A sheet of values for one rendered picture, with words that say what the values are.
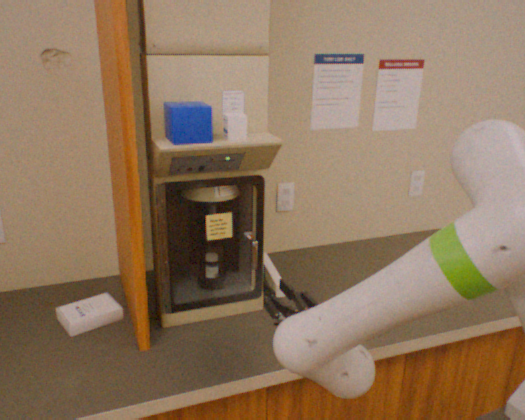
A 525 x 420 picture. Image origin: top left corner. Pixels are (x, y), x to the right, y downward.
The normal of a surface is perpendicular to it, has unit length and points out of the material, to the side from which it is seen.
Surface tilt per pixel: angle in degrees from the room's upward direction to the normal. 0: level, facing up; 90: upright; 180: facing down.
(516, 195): 38
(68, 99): 90
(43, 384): 0
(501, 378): 90
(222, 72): 90
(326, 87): 90
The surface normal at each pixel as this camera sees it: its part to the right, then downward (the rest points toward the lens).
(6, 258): 0.36, 0.33
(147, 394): 0.02, -0.94
